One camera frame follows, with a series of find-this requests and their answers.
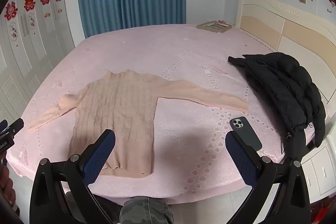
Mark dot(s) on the person's left hand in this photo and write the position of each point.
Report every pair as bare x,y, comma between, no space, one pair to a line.
6,187

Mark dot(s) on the white nightstand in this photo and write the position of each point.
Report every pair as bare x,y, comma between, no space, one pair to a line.
319,169

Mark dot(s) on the black puffer jacket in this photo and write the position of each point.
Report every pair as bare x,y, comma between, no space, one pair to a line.
286,87

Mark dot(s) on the bed with pink sheet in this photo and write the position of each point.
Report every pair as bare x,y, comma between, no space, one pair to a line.
168,61

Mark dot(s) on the person's camouflage trouser leg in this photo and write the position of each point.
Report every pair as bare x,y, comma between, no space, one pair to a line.
145,211

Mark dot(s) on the small round door decal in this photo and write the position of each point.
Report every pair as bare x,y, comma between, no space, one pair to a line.
14,31
31,22

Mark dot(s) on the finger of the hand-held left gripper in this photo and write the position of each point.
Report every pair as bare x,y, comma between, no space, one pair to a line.
15,125

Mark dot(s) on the cream bed headboard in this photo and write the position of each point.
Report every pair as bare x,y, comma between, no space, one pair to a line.
288,27

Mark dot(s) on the flat cardboard box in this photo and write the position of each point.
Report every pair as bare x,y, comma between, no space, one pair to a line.
214,26

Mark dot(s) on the dark smartphone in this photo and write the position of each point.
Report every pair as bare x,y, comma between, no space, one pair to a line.
245,133

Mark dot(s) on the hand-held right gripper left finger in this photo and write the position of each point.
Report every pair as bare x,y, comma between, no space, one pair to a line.
101,153

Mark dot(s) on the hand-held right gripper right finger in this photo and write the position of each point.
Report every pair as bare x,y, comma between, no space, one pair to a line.
239,155

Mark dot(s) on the white wardrobe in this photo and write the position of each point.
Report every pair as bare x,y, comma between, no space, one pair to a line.
34,43

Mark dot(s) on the beige knitted sweater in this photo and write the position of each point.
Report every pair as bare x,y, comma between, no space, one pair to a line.
118,119

